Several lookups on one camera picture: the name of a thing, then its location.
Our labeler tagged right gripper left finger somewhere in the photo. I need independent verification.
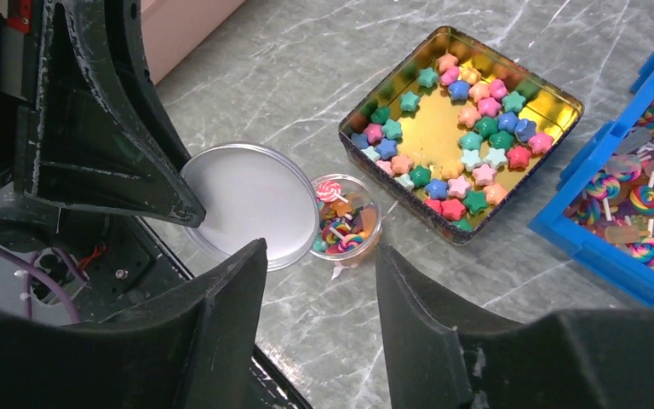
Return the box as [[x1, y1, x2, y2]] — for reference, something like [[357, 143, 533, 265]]
[[0, 239, 267, 408]]

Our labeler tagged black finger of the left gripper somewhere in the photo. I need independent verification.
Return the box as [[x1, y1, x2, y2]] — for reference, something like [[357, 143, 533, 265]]
[[14, 1, 205, 227]]

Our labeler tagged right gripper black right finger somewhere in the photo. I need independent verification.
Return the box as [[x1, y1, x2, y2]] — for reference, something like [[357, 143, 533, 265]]
[[376, 244, 654, 408]]

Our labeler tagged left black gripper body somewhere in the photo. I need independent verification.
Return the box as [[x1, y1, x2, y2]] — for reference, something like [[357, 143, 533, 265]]
[[0, 1, 68, 251]]

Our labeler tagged round white jar lid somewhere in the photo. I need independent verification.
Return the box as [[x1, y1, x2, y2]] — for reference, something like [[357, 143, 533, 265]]
[[181, 142, 318, 271]]

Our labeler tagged small clear glass jar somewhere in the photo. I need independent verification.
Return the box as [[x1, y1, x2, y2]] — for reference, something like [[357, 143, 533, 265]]
[[310, 174, 382, 268]]

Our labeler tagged tin of star candies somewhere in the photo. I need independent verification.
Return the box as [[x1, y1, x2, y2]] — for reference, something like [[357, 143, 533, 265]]
[[338, 26, 583, 245]]

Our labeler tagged blue bin of lollipops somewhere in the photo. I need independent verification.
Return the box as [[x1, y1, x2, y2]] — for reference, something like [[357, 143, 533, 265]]
[[530, 51, 654, 307]]

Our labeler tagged pink white swirl lollipop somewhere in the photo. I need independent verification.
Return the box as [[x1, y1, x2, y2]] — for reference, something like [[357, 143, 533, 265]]
[[315, 180, 349, 203]]

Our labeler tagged orange translucent storage box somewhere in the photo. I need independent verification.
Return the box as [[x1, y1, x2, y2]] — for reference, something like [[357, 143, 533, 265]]
[[141, 0, 244, 84]]

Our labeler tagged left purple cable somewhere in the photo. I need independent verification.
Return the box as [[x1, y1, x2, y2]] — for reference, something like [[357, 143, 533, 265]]
[[0, 237, 89, 325]]

